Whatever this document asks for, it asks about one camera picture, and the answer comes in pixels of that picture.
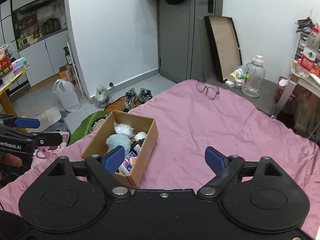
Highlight blue tissue pack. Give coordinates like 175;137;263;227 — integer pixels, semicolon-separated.
118;152;137;176

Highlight light blue fluffy plush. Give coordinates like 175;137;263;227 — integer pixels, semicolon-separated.
106;134;131;156

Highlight clear plastic stuffing bag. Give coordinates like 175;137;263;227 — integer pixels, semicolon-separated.
113;122;135;138

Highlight black speckled scrunchie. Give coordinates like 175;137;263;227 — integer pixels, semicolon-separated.
130;139;144;155

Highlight white tissue wad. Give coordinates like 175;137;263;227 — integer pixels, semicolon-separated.
135;132;147;141

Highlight person's left hand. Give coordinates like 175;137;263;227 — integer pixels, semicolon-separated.
1;152;22;167

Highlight pink cartoon cushion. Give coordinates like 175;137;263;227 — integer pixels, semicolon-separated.
31;131;70;167

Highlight open cardboard box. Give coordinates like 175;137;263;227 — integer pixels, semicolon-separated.
81;110;158;189

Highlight leaf cartoon floor mat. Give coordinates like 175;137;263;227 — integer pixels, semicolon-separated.
68;111;110;146

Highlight yellow side table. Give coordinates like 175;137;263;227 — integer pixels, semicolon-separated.
0;64;29;133

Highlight white plastic bag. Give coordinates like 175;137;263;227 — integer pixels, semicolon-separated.
52;79;80;113

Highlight pink bed cover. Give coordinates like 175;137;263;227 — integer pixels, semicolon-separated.
0;78;320;240

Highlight orange round floor mat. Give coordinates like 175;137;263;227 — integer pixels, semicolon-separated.
104;96;126;116

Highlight clear trash bag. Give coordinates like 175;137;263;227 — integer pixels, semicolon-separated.
94;85;112;108

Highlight purple framed eyeglasses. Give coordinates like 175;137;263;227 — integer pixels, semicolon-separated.
196;81;220;100

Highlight white charger block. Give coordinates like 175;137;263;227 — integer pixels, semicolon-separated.
225;80;235;88

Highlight large clear water jug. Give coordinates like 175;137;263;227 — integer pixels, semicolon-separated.
241;55;266;98

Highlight grey wardrobe door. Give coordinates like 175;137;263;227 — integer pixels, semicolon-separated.
157;0;223;83

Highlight plastic water bottle red label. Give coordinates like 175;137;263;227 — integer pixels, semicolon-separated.
298;26;319;79

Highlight small drawer organizer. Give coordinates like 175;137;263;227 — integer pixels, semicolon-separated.
295;31;308;60

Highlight leaning black picture frame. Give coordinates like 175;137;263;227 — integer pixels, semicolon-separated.
204;15;242;82

